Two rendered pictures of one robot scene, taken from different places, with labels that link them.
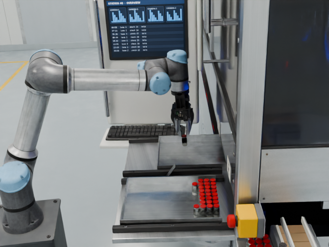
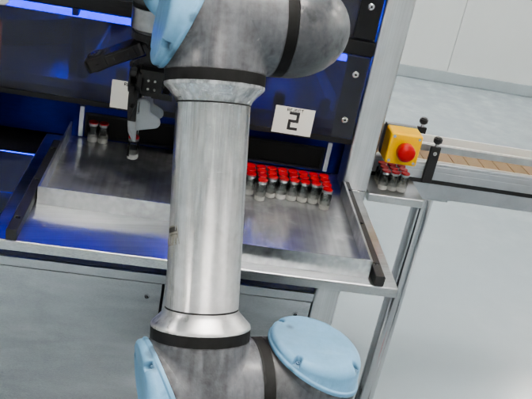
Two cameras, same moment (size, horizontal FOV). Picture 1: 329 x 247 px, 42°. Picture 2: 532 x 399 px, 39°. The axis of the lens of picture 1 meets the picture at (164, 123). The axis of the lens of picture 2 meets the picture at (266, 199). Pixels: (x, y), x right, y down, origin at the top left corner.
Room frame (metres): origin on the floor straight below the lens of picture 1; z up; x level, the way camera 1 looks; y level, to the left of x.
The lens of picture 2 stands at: (1.56, 1.28, 1.53)
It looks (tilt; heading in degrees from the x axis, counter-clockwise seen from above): 25 degrees down; 260
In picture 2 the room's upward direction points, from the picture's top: 11 degrees clockwise
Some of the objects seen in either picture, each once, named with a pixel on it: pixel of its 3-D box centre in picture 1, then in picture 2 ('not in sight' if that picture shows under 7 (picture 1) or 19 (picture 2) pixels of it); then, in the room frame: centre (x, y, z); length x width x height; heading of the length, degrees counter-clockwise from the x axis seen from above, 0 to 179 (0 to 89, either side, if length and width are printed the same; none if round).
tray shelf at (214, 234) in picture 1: (182, 179); (202, 206); (1.44, -0.06, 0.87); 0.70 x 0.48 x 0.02; 178
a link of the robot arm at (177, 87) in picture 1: (180, 85); (153, 19); (1.58, -0.07, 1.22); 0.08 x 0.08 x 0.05
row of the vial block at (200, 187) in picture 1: (201, 197); (287, 188); (1.27, -0.12, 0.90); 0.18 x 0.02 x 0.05; 178
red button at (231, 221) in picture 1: (233, 221); (404, 151); (1.02, -0.19, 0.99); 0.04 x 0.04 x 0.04; 88
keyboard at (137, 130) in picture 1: (146, 132); not in sight; (1.99, 0.10, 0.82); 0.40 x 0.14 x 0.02; 85
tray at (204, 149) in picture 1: (197, 152); (120, 167); (1.61, -0.14, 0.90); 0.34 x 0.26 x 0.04; 88
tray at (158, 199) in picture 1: (171, 200); (290, 215); (1.27, -0.01, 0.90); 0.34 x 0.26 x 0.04; 88
